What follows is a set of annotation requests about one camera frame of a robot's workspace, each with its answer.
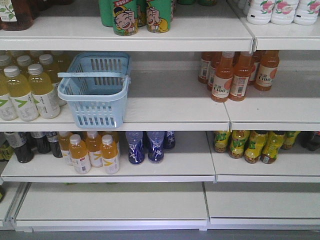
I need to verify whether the light blue plastic basket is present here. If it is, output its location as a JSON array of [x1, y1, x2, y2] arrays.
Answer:
[[58, 51, 131, 129]]

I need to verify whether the blue sports drink bottle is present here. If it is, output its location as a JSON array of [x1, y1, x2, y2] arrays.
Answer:
[[125, 131, 145, 165], [147, 131, 165, 163], [163, 131, 176, 150]]

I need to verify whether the white metal shelf unit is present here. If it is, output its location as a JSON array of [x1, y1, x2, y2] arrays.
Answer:
[[0, 0, 320, 232]]

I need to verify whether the orange juice bottle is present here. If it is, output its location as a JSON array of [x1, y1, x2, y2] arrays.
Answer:
[[85, 131, 103, 168], [69, 134, 91, 174], [100, 134, 120, 174], [58, 131, 73, 166]]

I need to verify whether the yellow iced tea bottle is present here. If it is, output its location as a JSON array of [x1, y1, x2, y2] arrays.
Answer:
[[281, 131, 301, 150], [229, 130, 250, 159], [244, 130, 268, 164], [260, 131, 285, 164], [213, 130, 231, 153]]

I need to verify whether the orange C100 drink bottle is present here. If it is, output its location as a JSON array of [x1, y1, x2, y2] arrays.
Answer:
[[254, 50, 280, 91], [228, 51, 253, 102], [211, 51, 235, 103]]

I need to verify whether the green cartoon drink can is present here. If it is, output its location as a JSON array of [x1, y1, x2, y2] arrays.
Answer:
[[146, 0, 172, 34], [110, 0, 138, 36]]

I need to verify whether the dark tea bottle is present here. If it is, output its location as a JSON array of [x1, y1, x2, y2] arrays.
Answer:
[[4, 131, 34, 164], [30, 131, 51, 154], [45, 131, 63, 158]]

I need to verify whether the pale yellow drink bottle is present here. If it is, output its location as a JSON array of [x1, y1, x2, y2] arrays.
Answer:
[[39, 54, 62, 93], [27, 63, 60, 119], [4, 65, 39, 122], [0, 55, 18, 121]]

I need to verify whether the white peach drink bottle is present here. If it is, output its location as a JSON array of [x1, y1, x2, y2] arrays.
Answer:
[[246, 0, 275, 25], [270, 0, 299, 25], [293, 0, 320, 26]]

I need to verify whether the black cola bottle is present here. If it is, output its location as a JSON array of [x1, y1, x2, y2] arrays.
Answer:
[[300, 131, 320, 152]]

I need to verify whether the brown tea bottle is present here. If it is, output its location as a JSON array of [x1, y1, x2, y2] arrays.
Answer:
[[0, 0, 33, 31]]

